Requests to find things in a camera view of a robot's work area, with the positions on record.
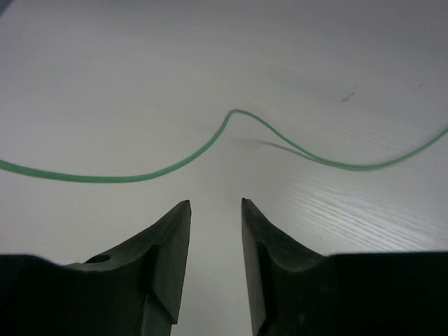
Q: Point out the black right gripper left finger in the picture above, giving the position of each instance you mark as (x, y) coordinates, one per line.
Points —
(134, 288)

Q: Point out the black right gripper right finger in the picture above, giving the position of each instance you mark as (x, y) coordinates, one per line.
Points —
(293, 290)

